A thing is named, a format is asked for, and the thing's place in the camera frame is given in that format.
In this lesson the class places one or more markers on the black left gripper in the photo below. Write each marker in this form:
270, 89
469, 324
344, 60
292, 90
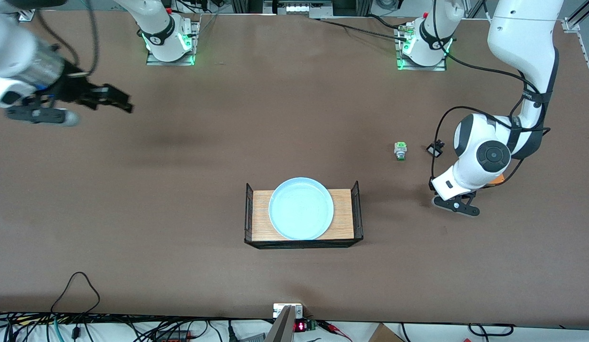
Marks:
431, 185

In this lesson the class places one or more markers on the black square white-faced push button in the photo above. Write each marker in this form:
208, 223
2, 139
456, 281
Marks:
435, 151

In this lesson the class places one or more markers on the wooden tray with black sides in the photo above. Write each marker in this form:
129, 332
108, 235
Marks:
344, 228

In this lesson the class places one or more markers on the orange button enclosure box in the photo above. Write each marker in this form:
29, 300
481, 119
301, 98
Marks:
498, 179

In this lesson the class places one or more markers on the light blue round plate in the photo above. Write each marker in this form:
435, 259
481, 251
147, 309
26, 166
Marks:
301, 209

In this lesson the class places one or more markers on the aluminium corner frame profile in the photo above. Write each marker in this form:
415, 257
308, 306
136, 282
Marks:
579, 14

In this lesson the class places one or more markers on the red digit display module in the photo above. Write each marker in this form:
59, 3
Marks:
301, 326

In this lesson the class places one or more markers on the aluminium profile bar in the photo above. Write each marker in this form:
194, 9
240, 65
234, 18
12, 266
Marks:
281, 330

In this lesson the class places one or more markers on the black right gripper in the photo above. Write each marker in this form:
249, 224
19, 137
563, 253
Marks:
74, 90

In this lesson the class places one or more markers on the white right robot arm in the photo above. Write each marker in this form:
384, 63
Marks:
14, 52

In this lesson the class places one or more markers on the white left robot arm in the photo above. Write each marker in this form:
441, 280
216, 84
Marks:
522, 28

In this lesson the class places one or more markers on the silver metal bracket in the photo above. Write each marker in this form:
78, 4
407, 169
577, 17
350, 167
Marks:
278, 309

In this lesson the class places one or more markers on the brown cardboard piece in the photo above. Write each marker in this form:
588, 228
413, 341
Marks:
384, 335

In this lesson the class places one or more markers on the green push button switch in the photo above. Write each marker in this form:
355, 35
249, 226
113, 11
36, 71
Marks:
400, 149

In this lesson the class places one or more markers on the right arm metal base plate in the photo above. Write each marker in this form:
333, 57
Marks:
171, 62

